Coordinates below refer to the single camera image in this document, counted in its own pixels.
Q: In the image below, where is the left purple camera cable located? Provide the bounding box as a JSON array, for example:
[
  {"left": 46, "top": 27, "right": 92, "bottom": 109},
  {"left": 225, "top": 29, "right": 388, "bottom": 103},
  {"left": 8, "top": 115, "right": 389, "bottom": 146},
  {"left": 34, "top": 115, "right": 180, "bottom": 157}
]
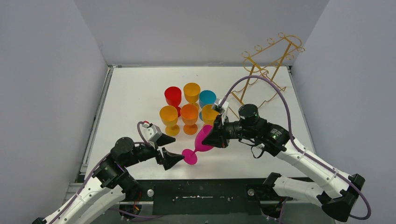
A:
[{"left": 46, "top": 121, "right": 156, "bottom": 224}]

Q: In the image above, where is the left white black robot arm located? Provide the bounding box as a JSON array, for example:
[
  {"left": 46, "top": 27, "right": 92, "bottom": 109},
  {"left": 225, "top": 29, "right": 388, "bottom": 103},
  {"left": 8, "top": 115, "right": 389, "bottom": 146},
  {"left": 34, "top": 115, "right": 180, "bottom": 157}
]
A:
[{"left": 33, "top": 137, "right": 184, "bottom": 224}]

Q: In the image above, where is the gold wire glass rack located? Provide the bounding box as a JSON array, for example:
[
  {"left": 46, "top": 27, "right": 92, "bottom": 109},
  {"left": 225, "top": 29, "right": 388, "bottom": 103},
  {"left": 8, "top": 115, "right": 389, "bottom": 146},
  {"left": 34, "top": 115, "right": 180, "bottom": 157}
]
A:
[{"left": 229, "top": 32, "right": 305, "bottom": 109}]

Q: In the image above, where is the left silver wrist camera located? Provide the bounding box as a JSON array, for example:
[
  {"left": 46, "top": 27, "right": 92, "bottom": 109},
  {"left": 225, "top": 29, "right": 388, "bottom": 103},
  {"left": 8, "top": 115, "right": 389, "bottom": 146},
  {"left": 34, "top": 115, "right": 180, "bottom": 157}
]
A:
[{"left": 142, "top": 122, "right": 162, "bottom": 149}]

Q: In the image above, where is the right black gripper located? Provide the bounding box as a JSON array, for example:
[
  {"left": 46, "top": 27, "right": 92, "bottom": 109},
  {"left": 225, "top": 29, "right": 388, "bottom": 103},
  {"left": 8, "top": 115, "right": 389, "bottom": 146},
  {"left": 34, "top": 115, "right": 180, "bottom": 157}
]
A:
[{"left": 203, "top": 113, "right": 256, "bottom": 148}]

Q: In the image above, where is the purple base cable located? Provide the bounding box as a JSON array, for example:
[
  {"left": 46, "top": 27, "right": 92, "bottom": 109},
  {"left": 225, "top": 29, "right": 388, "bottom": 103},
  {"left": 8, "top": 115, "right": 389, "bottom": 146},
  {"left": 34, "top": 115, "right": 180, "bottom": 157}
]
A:
[{"left": 106, "top": 205, "right": 164, "bottom": 223}]

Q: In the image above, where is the cyan wine glass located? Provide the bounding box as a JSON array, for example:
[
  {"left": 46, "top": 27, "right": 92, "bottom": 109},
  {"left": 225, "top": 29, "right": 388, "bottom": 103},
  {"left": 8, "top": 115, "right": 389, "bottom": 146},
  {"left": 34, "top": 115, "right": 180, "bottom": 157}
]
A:
[{"left": 198, "top": 90, "right": 217, "bottom": 120}]

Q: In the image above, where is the magenta wine glass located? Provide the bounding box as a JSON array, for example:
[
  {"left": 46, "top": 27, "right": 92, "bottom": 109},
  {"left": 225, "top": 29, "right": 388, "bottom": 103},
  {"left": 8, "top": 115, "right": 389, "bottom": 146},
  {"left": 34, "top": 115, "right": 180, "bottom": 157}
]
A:
[{"left": 182, "top": 125, "right": 213, "bottom": 165}]

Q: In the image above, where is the red wine glass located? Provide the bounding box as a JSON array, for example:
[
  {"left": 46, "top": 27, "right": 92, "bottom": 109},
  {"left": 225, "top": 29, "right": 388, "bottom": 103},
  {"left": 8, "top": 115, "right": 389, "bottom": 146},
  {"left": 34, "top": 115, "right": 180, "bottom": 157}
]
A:
[{"left": 164, "top": 86, "right": 182, "bottom": 117}]

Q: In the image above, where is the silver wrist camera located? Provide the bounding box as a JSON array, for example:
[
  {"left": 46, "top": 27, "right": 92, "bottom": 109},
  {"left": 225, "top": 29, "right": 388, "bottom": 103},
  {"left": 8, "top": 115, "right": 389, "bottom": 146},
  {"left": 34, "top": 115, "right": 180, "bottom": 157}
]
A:
[
  {"left": 212, "top": 98, "right": 229, "bottom": 124},
  {"left": 142, "top": 122, "right": 162, "bottom": 149}
]

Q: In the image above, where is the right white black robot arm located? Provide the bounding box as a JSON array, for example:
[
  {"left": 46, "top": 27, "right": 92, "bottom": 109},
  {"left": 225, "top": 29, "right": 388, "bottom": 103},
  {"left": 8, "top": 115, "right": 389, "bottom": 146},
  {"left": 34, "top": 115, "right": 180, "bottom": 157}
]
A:
[{"left": 202, "top": 104, "right": 365, "bottom": 222}]

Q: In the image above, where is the purple camera cable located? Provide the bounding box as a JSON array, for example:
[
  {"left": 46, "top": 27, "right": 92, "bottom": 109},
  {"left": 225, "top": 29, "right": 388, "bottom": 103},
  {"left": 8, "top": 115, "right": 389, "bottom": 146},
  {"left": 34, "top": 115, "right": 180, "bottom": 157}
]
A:
[
  {"left": 218, "top": 75, "right": 372, "bottom": 221},
  {"left": 46, "top": 121, "right": 156, "bottom": 224}
]

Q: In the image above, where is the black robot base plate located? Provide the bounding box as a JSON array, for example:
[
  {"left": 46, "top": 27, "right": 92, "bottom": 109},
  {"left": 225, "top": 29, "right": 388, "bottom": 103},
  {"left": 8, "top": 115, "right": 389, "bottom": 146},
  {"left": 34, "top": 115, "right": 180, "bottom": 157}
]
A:
[{"left": 119, "top": 177, "right": 293, "bottom": 218}]

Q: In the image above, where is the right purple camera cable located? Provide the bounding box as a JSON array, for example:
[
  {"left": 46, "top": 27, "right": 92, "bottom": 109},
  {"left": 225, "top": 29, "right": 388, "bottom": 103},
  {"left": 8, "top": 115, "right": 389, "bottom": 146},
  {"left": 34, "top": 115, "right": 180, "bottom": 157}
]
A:
[{"left": 218, "top": 75, "right": 372, "bottom": 221}]

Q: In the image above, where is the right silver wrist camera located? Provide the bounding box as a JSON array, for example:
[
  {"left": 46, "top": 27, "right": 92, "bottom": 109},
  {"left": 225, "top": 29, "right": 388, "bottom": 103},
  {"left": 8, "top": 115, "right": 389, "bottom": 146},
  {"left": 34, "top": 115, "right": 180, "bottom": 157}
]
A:
[{"left": 212, "top": 98, "right": 229, "bottom": 124}]

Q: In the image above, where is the yellow wine glass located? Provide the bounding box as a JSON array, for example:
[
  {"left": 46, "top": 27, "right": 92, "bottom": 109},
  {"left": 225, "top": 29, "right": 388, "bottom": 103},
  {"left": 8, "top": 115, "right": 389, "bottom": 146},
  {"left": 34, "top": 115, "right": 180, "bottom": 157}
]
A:
[
  {"left": 201, "top": 104, "right": 219, "bottom": 126},
  {"left": 183, "top": 83, "right": 201, "bottom": 109},
  {"left": 159, "top": 105, "right": 180, "bottom": 137}
]

